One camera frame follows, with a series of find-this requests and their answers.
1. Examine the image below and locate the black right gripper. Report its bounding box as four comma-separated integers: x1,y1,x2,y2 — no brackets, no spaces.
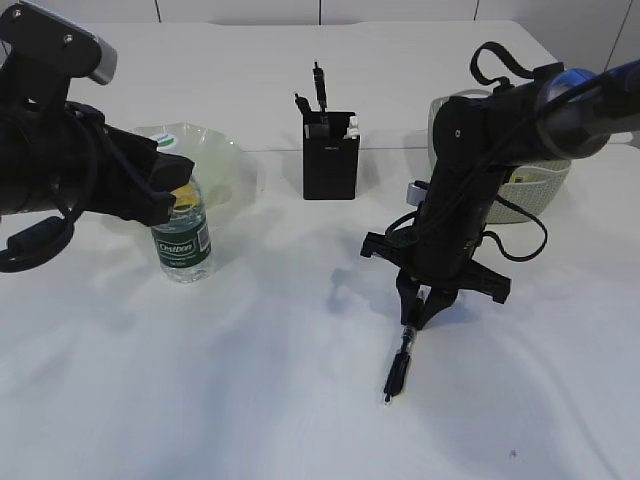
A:
360,184,511,330

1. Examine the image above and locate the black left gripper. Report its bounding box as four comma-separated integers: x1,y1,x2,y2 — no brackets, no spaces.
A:
29,101,195,226

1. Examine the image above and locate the black pen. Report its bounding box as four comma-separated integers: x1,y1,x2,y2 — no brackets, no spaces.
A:
312,60,329,128
382,287,431,405
294,92,313,122

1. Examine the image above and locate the clear plastic water bottle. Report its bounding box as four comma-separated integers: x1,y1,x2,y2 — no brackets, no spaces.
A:
151,175,213,284

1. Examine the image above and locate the yellow utility knife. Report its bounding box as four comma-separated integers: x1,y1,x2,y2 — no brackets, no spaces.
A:
344,128,360,140

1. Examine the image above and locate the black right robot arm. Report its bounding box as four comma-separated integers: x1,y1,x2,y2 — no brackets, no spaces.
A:
361,42,639,331

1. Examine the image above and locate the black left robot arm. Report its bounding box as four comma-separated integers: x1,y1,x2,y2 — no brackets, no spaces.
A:
1,102,195,273

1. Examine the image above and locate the green ruffled glass plate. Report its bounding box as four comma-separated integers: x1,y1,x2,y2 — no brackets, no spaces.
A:
132,122,242,209

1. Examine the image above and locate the green plastic woven basket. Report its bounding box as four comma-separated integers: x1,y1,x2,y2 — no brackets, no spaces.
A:
427,89,572,225

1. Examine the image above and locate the black square pen holder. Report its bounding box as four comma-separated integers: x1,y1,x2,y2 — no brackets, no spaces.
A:
302,111,360,200

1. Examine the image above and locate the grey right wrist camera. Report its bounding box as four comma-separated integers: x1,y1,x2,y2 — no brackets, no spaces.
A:
406,180,429,207

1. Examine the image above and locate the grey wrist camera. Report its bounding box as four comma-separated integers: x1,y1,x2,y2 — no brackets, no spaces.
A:
406,180,429,207
1,1,118,107

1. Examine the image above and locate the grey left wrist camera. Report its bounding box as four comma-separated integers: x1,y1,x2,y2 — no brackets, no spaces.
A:
1,1,118,107

